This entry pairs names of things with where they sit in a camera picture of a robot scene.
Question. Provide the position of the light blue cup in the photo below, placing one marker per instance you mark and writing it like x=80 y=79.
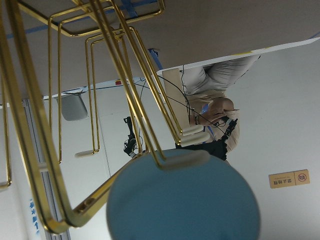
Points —
x=208 y=201

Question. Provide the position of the black tripod stand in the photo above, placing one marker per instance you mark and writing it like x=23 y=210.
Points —
x=131 y=143

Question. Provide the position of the person in beige shirt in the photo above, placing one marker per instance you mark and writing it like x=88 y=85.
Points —
x=205 y=89

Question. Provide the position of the grey chair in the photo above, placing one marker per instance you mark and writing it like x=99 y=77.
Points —
x=73 y=107

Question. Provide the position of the wall sign plate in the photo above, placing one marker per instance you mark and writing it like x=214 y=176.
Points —
x=288 y=179

